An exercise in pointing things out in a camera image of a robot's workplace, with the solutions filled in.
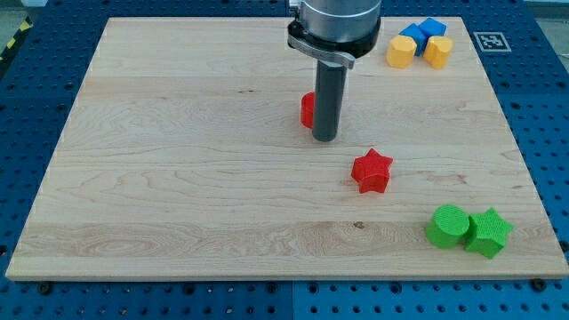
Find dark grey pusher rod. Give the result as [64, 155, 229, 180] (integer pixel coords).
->
[312, 60, 347, 142]

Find blue cube block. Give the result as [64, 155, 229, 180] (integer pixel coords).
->
[399, 23, 428, 56]

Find green star block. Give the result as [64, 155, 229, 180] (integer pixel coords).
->
[464, 207, 515, 259]

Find red circle block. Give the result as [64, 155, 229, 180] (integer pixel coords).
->
[301, 92, 316, 128]

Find yellow heart block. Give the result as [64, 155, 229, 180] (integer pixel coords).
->
[423, 36, 453, 69]

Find blue pentagon block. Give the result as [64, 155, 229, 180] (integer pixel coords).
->
[418, 17, 447, 38]

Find wooden board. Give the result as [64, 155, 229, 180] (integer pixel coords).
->
[6, 17, 568, 282]

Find green circle block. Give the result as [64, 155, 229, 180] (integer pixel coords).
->
[426, 204, 469, 249]

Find fiducial marker tag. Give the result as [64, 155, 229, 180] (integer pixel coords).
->
[474, 31, 511, 52]

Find yellow hexagon block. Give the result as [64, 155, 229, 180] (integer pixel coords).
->
[386, 35, 417, 68]

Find red star block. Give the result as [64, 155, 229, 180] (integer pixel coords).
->
[351, 148, 394, 194]

